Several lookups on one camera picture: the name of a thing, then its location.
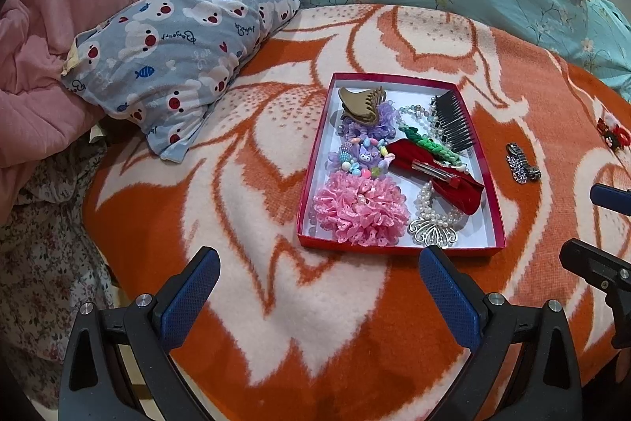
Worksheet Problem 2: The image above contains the floral bedsheet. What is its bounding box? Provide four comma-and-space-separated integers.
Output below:
0, 140, 116, 407

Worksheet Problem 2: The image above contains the orange and white blanket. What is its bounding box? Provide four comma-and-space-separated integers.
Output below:
81, 4, 631, 421

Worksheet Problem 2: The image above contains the pink flower scrunchie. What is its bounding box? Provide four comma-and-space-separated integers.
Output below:
313, 172, 410, 247

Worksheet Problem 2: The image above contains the red cardboard box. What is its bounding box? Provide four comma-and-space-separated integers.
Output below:
296, 72, 508, 258

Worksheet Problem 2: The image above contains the white pearl hair piece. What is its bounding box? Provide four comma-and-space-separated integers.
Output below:
408, 181, 467, 249

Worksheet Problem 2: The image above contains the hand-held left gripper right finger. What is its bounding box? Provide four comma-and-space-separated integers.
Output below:
418, 245, 585, 421

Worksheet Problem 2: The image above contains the red hair clip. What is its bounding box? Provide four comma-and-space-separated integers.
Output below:
596, 118, 631, 150

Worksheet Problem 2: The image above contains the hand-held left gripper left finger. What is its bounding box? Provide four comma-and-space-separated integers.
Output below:
58, 247, 221, 421

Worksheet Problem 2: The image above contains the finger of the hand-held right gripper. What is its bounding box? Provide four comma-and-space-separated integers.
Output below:
590, 183, 631, 208
559, 240, 631, 294

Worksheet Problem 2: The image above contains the red velvet bow clip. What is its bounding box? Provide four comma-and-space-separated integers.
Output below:
387, 137, 486, 210

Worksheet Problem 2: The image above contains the black hair comb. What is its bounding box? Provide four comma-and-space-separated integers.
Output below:
430, 92, 475, 154

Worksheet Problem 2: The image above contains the blue bear print pillow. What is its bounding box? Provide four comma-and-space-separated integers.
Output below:
62, 0, 301, 163

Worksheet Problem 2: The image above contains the beige claw hair clip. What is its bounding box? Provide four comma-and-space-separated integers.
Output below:
338, 86, 388, 126

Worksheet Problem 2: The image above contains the green braided hair tie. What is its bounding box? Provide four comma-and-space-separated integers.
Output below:
401, 125, 464, 168

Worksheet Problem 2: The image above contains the purple cartoon charm hair tie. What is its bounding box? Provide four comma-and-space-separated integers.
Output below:
328, 132, 398, 178

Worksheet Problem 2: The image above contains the grey bead necklace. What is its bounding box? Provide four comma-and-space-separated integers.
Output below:
397, 103, 444, 140

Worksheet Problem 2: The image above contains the purple flower scrunchie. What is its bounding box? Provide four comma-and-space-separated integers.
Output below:
338, 101, 402, 140

